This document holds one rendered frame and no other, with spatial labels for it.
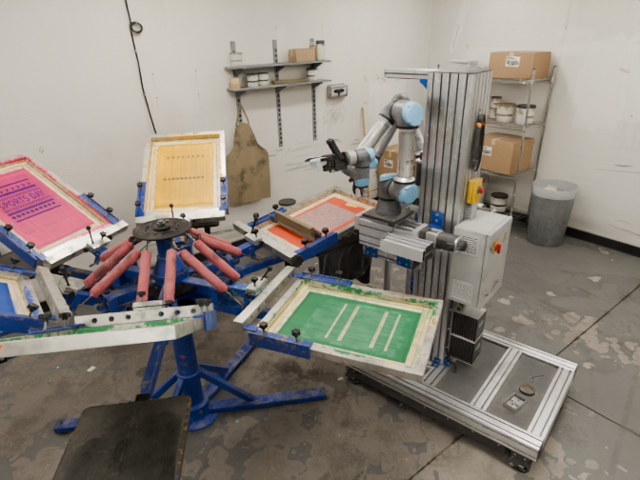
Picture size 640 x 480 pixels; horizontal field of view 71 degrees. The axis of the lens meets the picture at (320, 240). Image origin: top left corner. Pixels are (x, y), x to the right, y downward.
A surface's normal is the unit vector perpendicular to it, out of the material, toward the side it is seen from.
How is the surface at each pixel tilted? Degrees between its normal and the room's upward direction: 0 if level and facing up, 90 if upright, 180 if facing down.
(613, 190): 90
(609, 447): 0
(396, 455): 0
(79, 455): 0
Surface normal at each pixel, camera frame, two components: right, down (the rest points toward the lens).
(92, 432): -0.03, -0.91
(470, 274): -0.64, 0.33
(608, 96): -0.79, 0.28
